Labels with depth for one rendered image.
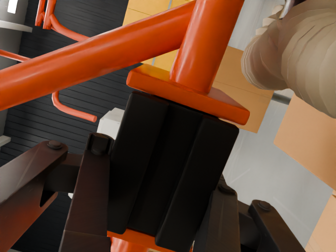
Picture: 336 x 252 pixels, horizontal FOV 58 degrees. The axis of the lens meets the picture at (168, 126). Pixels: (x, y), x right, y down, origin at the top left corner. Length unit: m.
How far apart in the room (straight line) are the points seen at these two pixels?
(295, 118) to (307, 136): 0.04
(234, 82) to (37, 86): 1.53
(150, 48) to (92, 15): 10.89
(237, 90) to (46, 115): 10.40
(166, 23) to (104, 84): 10.80
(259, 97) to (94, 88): 9.60
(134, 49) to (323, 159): 0.18
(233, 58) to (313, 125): 1.37
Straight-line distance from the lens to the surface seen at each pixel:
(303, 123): 0.32
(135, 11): 7.53
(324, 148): 0.28
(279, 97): 2.05
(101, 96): 11.03
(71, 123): 11.49
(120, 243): 0.18
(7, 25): 10.23
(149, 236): 0.16
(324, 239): 1.20
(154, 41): 0.17
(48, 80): 0.18
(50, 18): 8.25
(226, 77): 1.66
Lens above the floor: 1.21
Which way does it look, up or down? 3 degrees down
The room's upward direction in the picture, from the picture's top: 73 degrees counter-clockwise
